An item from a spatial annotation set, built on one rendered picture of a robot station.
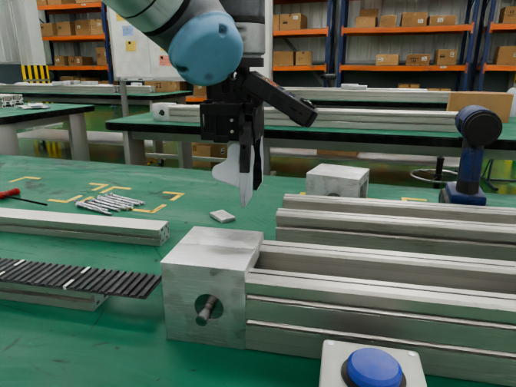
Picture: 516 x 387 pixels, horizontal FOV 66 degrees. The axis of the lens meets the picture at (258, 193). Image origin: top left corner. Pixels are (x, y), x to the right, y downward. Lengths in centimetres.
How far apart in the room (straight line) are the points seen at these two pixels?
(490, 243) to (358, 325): 27
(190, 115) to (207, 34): 182
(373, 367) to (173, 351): 22
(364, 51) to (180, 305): 1059
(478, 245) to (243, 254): 32
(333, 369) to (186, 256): 19
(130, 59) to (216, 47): 351
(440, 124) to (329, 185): 134
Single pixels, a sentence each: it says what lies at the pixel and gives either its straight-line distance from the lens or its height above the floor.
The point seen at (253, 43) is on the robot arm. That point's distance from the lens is 57.
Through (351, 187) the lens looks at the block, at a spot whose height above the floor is 86.
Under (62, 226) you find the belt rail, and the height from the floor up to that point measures 80.
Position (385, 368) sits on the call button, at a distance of 33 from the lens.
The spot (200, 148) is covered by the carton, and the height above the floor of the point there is 21.
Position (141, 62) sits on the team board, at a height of 111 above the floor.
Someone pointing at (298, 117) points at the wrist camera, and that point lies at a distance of 56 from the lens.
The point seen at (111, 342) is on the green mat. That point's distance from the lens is 49.
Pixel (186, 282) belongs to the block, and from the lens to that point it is 43.
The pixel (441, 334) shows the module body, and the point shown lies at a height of 83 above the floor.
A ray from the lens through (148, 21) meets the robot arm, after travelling 41.
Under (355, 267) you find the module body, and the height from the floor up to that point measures 85.
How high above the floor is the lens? 107
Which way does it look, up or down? 18 degrees down
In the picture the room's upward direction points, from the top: straight up
